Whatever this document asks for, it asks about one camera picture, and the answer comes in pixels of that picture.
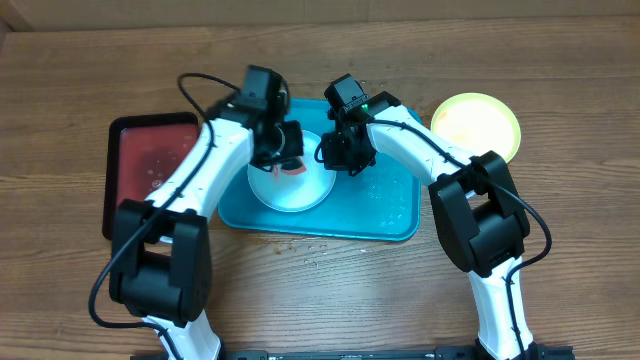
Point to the teal plastic tray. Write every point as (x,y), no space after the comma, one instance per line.
(380,203)

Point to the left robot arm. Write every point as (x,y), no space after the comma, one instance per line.
(160,267)

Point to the yellow-green plate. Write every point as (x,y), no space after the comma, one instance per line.
(478,123)

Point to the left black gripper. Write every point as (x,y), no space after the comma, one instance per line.
(293,149)

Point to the red green sponge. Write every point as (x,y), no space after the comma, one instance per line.
(293,167)

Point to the light blue plate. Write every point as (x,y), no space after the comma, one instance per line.
(294,191)

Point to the dark red small tray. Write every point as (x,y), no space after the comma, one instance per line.
(143,152)

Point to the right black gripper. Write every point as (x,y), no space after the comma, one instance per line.
(339,163)

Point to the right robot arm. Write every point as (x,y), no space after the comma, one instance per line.
(480,220)

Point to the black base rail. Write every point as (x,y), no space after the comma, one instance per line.
(375,354)

